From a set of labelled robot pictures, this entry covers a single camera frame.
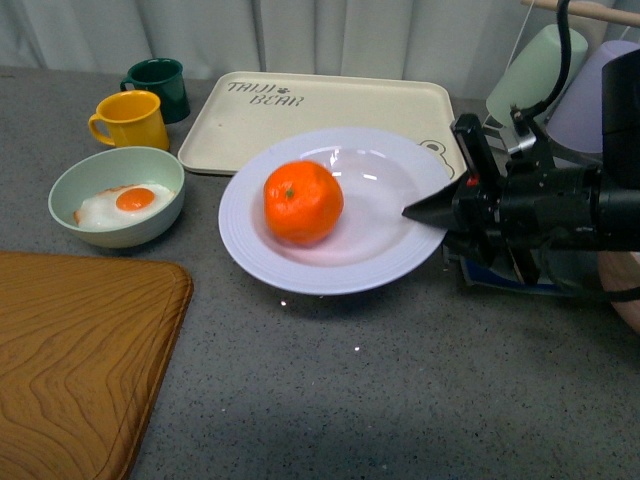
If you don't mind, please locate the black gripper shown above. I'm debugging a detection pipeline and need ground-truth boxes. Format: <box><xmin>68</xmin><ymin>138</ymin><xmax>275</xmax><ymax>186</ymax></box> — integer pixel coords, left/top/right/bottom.
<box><xmin>402</xmin><ymin>114</ymin><xmax>600</xmax><ymax>285</ymax></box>

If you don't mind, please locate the white round deep plate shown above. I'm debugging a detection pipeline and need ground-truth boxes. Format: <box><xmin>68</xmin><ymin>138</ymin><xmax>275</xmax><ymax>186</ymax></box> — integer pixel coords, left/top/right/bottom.
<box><xmin>218</xmin><ymin>127</ymin><xmax>451</xmax><ymax>295</ymax></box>

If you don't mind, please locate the orange mandarin fruit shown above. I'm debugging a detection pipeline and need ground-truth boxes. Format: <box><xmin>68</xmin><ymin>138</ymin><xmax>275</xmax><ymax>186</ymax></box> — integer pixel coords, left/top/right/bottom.
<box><xmin>263</xmin><ymin>160</ymin><xmax>344</xmax><ymax>245</ymax></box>

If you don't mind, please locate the grey blue folded cloth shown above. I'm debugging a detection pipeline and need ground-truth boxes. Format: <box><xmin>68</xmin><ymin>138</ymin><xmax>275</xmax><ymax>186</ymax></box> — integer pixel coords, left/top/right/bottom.
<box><xmin>442</xmin><ymin>247</ymin><xmax>567</xmax><ymax>296</ymax></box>

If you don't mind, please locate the green tumbler cup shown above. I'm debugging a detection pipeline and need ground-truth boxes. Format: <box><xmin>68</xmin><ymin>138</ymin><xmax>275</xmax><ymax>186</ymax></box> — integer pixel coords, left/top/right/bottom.
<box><xmin>486</xmin><ymin>24</ymin><xmax>561</xmax><ymax>126</ymax></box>

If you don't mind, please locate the purple tumbler cup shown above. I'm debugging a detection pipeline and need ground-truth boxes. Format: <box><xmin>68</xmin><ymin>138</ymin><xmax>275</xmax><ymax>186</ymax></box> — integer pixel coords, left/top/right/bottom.
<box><xmin>546</xmin><ymin>40</ymin><xmax>639</xmax><ymax>155</ymax></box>

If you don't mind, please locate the pink bowl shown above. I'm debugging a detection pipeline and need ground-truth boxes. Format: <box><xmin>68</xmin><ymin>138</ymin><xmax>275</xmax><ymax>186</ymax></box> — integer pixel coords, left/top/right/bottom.
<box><xmin>597</xmin><ymin>252</ymin><xmax>639</xmax><ymax>334</ymax></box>

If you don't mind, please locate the beige bear serving tray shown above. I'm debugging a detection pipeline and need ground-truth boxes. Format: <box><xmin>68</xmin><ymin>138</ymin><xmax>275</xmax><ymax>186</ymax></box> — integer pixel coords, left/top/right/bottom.
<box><xmin>178</xmin><ymin>72</ymin><xmax>465</xmax><ymax>178</ymax></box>

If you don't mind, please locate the dark green mug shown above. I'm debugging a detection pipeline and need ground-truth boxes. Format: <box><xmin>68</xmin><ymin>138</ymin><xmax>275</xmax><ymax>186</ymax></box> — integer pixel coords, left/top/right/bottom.
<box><xmin>120</xmin><ymin>58</ymin><xmax>191</xmax><ymax>124</ymax></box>

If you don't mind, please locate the toy fried egg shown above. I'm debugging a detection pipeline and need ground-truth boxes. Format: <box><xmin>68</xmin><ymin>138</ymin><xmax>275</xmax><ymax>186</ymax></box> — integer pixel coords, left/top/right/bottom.
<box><xmin>74</xmin><ymin>183</ymin><xmax>176</xmax><ymax>231</ymax></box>

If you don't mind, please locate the yellow mug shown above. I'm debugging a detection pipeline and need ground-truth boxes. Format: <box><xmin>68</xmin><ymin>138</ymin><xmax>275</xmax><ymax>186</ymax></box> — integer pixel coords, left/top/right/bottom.
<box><xmin>88</xmin><ymin>90</ymin><xmax>170</xmax><ymax>151</ymax></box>

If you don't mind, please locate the light green bowl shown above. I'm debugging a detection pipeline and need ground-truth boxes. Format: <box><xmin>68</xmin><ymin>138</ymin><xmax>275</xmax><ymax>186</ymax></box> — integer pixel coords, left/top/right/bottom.
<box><xmin>48</xmin><ymin>147</ymin><xmax>185</xmax><ymax>248</ymax></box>

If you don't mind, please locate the wooden cutting board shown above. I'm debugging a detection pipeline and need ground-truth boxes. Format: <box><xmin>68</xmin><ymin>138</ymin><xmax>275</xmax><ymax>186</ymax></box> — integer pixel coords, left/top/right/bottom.
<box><xmin>1</xmin><ymin>252</ymin><xmax>193</xmax><ymax>479</ymax></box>

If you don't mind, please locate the black cable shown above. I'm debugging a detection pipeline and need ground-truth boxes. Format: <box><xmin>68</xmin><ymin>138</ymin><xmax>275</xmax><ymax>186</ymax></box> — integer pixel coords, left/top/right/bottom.
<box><xmin>519</xmin><ymin>0</ymin><xmax>574</xmax><ymax>121</ymax></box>

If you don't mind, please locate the acrylic cup rack wooden handle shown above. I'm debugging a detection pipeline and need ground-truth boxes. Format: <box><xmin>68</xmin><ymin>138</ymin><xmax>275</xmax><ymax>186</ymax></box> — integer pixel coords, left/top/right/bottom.
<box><xmin>479</xmin><ymin>0</ymin><xmax>640</xmax><ymax>166</ymax></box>

